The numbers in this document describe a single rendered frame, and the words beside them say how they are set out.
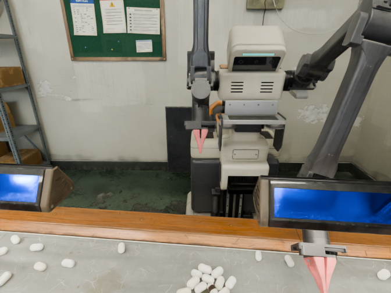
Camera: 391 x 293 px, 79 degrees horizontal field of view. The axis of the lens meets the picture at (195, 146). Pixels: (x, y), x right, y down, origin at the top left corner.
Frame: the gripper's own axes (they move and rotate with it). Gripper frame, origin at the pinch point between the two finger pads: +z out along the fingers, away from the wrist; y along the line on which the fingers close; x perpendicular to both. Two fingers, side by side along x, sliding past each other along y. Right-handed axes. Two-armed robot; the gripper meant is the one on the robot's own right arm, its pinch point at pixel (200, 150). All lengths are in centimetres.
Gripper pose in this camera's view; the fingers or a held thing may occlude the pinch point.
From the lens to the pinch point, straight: 76.3
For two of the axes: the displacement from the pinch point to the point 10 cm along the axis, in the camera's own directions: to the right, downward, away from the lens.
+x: 0.1, 0.8, 10.0
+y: 10.0, 0.1, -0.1
